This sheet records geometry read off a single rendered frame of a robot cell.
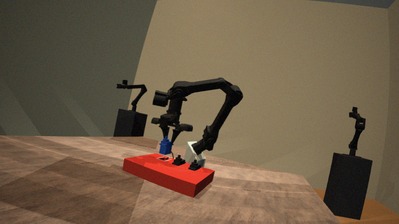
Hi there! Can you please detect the red flat deck plate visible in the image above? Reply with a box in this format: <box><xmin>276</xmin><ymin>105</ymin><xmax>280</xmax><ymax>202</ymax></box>
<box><xmin>123</xmin><ymin>153</ymin><xmax>215</xmax><ymax>197</ymax></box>

